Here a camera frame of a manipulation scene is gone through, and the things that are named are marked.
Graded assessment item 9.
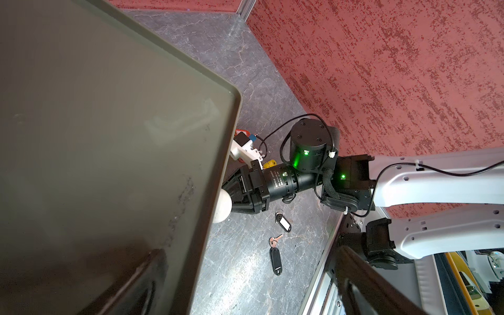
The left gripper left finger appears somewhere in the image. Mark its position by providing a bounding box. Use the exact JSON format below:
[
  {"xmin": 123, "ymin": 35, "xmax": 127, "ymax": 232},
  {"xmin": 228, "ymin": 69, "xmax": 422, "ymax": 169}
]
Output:
[{"xmin": 79, "ymin": 249, "xmax": 168, "ymax": 314}]

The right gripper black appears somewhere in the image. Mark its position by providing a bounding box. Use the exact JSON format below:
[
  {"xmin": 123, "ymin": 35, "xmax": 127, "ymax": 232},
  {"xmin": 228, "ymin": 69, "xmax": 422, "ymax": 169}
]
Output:
[{"xmin": 222, "ymin": 160, "xmax": 270, "ymax": 215}]

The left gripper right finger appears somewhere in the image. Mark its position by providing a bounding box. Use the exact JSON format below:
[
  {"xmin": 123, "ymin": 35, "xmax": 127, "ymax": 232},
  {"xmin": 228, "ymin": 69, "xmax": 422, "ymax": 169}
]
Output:
[{"xmin": 335, "ymin": 246, "xmax": 425, "ymax": 314}]

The olive top drawer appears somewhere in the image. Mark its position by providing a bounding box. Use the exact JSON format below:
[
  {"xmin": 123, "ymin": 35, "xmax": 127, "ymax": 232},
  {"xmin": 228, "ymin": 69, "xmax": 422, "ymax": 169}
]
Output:
[{"xmin": 213, "ymin": 189, "xmax": 232, "ymax": 223}]

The key black tag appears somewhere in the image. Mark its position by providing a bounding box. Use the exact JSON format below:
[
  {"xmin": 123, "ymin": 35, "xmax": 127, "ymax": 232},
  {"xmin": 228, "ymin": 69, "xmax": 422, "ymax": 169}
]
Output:
[
  {"xmin": 269, "ymin": 234, "xmax": 283, "ymax": 276},
  {"xmin": 275, "ymin": 211, "xmax": 292, "ymax": 233}
]

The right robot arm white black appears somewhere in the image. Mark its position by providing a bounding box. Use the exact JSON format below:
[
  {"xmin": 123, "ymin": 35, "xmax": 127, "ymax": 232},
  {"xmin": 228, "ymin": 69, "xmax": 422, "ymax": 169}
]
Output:
[{"xmin": 213, "ymin": 114, "xmax": 503, "ymax": 269}]

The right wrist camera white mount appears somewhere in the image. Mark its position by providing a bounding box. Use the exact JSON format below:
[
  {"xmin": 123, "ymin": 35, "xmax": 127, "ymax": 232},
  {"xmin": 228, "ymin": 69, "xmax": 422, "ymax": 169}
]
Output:
[{"xmin": 230, "ymin": 131, "xmax": 263, "ymax": 169}]

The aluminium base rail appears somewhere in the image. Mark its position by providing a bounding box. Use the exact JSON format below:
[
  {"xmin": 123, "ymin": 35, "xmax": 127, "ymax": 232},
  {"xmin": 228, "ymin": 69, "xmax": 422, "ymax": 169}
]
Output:
[{"xmin": 298, "ymin": 215, "xmax": 346, "ymax": 315}]

